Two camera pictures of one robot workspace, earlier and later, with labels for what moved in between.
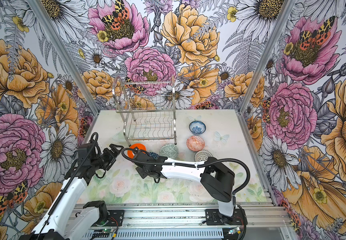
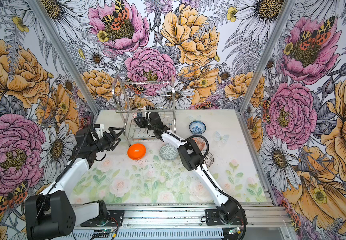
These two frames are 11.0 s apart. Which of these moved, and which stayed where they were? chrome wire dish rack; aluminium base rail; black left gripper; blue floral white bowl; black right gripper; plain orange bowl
Moved: black right gripper; black left gripper
Stayed: blue floral white bowl; plain orange bowl; chrome wire dish rack; aluminium base rail
